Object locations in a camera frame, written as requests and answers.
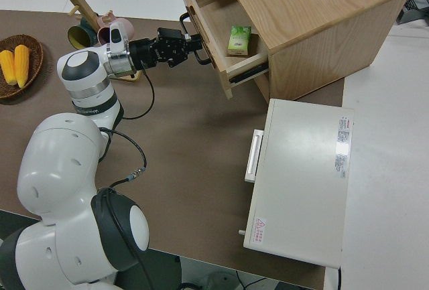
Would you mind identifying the black drawer handle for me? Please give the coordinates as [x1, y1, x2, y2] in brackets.
[179, 11, 211, 66]

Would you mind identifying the dark teal mug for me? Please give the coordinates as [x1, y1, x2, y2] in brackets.
[67, 15, 101, 49]

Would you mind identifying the wooden mug tree stand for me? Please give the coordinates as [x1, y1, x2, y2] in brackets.
[66, 0, 141, 84]

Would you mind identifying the white toaster oven handle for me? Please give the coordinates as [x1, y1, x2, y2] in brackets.
[244, 129, 265, 183]

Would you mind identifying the pink mug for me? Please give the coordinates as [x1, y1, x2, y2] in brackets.
[96, 11, 135, 46]

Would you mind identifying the white toaster oven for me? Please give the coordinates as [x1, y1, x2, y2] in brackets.
[238, 98, 355, 268]

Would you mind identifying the light wooden cabinet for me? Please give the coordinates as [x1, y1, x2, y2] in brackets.
[216, 0, 412, 103]

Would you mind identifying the yellow corn cob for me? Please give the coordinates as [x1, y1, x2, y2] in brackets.
[13, 44, 30, 89]
[0, 50, 16, 86]

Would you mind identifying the green tissue pack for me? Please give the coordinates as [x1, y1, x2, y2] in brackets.
[227, 25, 252, 58]

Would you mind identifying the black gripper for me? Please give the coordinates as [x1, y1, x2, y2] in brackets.
[143, 27, 204, 69]

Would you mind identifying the round brown wicker basket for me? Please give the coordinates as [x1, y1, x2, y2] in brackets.
[0, 34, 44, 100]

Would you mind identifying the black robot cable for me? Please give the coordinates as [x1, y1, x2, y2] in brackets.
[99, 64, 156, 190]

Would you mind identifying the brown table mat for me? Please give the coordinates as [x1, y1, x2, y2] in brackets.
[0, 9, 346, 290]

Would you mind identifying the wooden drawer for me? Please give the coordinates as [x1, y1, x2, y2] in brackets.
[176, 0, 271, 100]

